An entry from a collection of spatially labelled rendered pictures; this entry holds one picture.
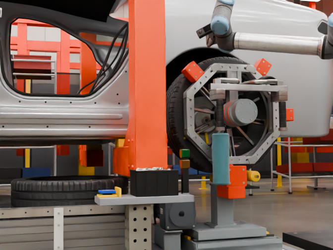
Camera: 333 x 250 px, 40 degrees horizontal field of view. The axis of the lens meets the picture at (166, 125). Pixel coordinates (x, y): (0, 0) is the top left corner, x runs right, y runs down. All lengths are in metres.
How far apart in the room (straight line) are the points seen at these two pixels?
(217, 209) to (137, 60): 0.95
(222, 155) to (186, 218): 0.41
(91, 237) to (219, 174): 0.70
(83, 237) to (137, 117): 0.64
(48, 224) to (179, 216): 0.68
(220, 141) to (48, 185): 0.90
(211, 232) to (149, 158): 0.56
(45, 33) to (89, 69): 7.23
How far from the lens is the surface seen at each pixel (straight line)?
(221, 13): 2.36
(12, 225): 2.32
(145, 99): 2.29
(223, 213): 2.66
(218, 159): 2.34
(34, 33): 12.24
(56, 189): 2.43
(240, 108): 2.37
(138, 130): 2.27
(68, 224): 2.33
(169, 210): 2.48
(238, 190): 2.51
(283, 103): 2.40
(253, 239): 2.67
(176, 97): 2.50
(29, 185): 2.50
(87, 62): 5.08
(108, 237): 2.36
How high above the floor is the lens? 0.64
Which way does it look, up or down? 3 degrees up
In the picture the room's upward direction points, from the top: 1 degrees counter-clockwise
